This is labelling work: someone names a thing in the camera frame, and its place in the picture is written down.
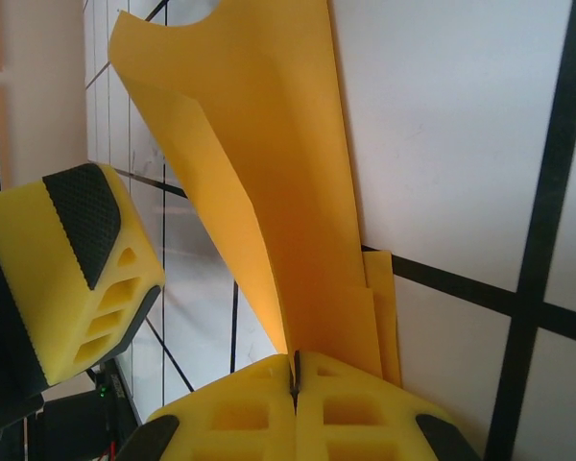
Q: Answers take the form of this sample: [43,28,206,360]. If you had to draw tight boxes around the orange cloth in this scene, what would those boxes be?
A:
[108,0,404,390]

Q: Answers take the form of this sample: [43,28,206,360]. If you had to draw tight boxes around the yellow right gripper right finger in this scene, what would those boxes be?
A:
[292,351,484,461]

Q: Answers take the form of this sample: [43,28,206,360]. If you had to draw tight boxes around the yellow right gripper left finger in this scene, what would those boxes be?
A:
[119,352,299,461]

